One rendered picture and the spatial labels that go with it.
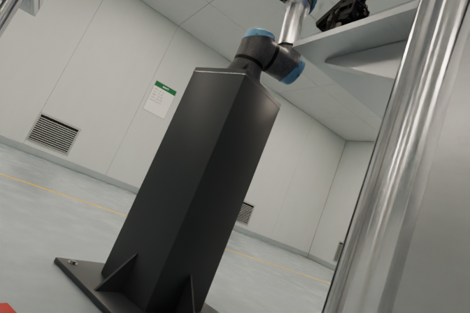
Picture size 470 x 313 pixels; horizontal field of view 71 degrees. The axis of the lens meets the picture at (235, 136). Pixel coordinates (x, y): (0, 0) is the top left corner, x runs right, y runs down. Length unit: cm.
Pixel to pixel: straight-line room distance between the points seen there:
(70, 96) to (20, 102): 65
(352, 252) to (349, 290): 3
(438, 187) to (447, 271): 11
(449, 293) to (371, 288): 22
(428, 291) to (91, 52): 551
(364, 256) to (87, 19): 569
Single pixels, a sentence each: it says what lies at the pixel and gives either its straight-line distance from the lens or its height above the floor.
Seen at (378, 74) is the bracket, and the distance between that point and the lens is 85.
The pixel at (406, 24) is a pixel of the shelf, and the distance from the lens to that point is 83.
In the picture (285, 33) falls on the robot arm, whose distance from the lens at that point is 142.
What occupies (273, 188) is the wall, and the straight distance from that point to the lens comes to 712.
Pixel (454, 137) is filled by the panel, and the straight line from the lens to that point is 56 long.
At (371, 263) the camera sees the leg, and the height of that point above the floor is 37.
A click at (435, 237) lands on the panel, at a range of 52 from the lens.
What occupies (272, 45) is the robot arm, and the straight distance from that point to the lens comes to 128.
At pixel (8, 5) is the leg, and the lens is 170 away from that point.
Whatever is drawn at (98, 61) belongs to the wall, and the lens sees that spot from 571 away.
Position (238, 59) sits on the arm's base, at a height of 86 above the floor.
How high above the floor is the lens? 36
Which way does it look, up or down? 12 degrees up
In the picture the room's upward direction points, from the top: 22 degrees clockwise
